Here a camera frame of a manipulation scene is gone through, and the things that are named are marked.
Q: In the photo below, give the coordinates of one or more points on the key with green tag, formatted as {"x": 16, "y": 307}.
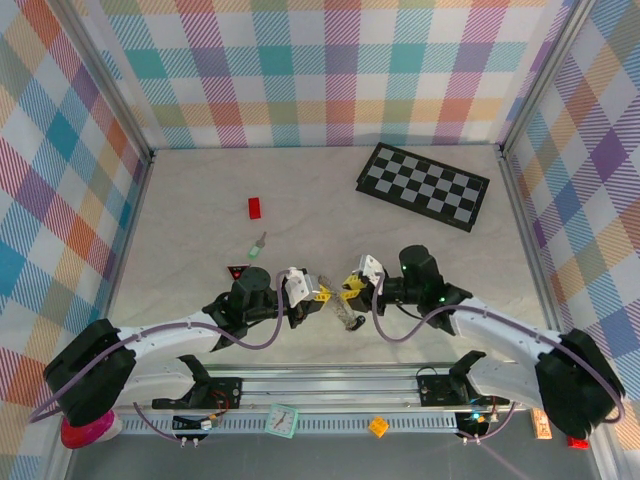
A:
{"x": 255, "y": 251}

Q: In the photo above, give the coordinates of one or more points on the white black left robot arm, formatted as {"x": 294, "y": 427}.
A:
{"x": 165, "y": 335}

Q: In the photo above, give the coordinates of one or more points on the black red triangle piece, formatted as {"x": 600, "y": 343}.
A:
{"x": 237, "y": 272}

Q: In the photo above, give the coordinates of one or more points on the small red block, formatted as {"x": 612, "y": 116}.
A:
{"x": 255, "y": 209}

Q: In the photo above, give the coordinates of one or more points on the black grey folding chessboard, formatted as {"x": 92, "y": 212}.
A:
{"x": 425, "y": 185}

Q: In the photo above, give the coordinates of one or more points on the small teal clock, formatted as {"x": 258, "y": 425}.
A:
{"x": 281, "y": 421}

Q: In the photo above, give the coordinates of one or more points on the yellow toy brick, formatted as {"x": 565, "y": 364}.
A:
{"x": 378, "y": 427}

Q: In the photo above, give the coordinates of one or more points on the orange wooden block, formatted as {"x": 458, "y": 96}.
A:
{"x": 542, "y": 430}

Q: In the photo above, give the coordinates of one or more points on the pink red plastic dome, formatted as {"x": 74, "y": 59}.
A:
{"x": 85, "y": 435}

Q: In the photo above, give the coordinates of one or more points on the red toy brick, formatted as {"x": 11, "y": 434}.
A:
{"x": 580, "y": 442}

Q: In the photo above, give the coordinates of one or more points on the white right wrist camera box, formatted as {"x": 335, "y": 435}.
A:
{"x": 372, "y": 267}

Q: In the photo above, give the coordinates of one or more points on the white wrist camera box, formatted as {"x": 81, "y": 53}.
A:
{"x": 299, "y": 286}
{"x": 372, "y": 267}

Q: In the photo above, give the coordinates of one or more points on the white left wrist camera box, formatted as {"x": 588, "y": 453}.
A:
{"x": 299, "y": 286}

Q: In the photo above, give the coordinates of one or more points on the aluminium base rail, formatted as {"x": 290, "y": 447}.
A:
{"x": 325, "y": 390}

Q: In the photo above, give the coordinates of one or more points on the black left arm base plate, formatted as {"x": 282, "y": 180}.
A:
{"x": 225, "y": 390}

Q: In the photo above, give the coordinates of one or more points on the aluminium frame side rail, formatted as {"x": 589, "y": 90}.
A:
{"x": 520, "y": 225}
{"x": 131, "y": 225}

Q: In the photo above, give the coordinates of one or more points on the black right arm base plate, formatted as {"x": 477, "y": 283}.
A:
{"x": 435, "y": 390}

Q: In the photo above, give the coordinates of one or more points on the aluminium frame post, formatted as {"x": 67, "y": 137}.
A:
{"x": 107, "y": 82}
{"x": 547, "y": 75}

